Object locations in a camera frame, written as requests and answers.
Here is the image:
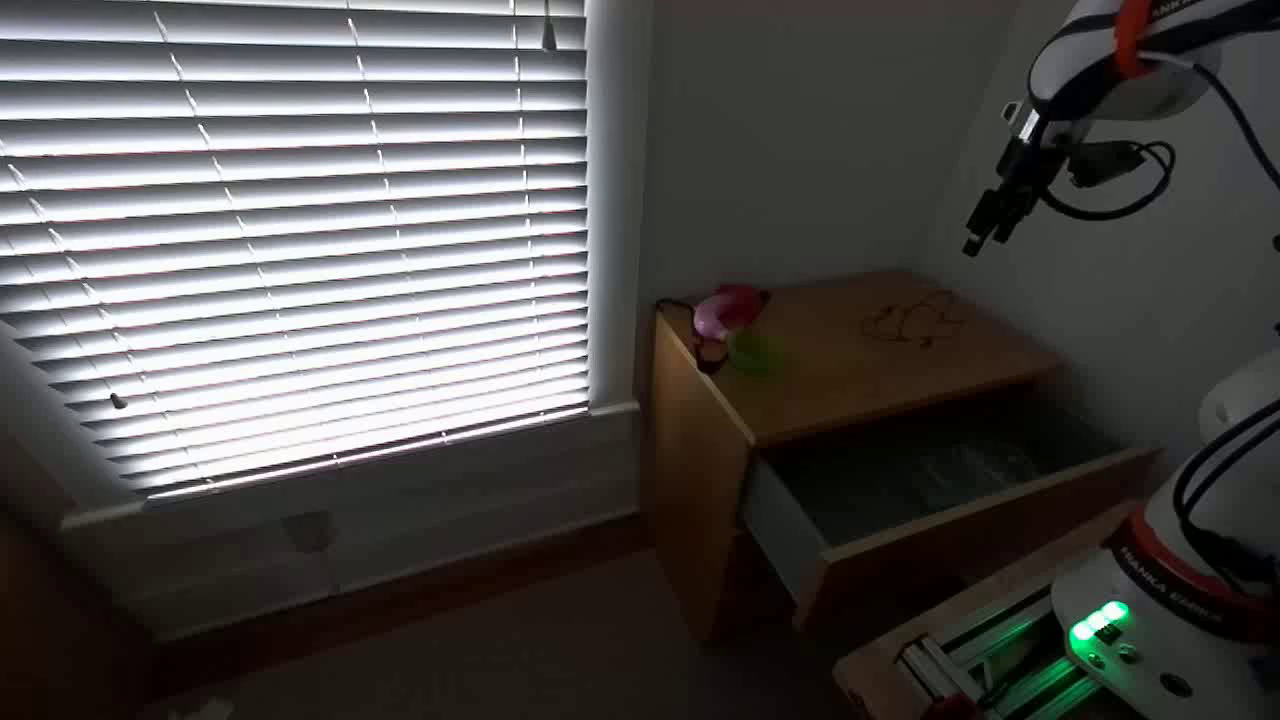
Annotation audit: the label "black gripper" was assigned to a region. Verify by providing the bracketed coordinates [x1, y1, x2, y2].
[960, 100, 1079, 259]

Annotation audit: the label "wooden nightstand drawer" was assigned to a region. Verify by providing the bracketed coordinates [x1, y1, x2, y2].
[739, 396, 1163, 630]

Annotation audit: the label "wooden nightstand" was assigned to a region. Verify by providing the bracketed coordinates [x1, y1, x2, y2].
[646, 267, 1073, 649]

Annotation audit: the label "green toy piece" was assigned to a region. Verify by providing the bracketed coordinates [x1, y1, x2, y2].
[726, 331, 794, 379]

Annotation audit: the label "pink plush toy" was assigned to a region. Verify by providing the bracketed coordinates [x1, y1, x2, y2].
[687, 279, 776, 371]

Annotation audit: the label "device with green light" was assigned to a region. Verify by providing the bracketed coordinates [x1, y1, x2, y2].
[897, 595, 1116, 720]

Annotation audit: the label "wooden robot mounting platform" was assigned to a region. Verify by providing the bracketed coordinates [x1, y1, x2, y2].
[827, 501, 1163, 720]

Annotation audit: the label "white window sill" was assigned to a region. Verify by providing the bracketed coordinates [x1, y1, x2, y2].
[57, 396, 648, 535]

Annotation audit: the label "white window blinds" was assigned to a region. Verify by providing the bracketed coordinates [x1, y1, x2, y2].
[0, 0, 595, 501]

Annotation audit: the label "wooden baseboard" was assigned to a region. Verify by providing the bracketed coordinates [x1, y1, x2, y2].
[145, 508, 656, 686]

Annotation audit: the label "wall power outlet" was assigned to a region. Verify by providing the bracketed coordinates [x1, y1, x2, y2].
[281, 508, 340, 560]

